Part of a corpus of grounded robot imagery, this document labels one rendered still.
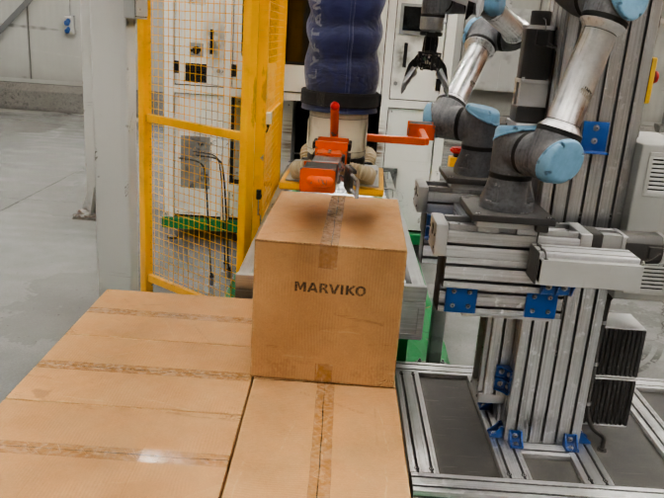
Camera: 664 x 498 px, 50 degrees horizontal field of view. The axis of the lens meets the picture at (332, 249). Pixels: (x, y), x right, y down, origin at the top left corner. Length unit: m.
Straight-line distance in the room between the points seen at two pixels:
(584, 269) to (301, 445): 0.85
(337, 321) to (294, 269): 0.18
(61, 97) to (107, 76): 8.67
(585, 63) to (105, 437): 1.45
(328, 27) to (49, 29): 10.28
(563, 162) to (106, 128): 2.12
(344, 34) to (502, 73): 9.32
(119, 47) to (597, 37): 2.07
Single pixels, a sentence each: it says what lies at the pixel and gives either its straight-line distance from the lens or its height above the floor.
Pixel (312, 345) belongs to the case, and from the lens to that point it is 1.96.
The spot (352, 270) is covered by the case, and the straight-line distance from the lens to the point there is 1.87.
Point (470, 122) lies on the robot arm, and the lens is 2.45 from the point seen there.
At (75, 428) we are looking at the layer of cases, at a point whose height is 0.54.
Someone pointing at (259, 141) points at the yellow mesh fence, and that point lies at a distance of 3.74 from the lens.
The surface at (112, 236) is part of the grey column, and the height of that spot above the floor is 0.50.
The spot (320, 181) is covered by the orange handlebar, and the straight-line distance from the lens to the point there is 1.45.
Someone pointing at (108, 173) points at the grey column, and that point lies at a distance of 3.38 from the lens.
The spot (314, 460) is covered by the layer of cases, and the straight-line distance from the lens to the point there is 1.68.
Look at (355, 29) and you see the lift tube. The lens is 1.98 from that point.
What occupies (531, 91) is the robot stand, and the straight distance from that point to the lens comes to 2.22.
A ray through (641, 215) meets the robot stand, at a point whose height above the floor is 1.02.
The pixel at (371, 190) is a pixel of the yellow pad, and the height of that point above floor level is 1.07.
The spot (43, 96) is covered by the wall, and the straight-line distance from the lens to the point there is 12.08.
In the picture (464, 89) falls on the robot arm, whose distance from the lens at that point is 2.59.
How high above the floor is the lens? 1.47
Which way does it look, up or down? 17 degrees down
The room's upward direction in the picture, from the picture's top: 4 degrees clockwise
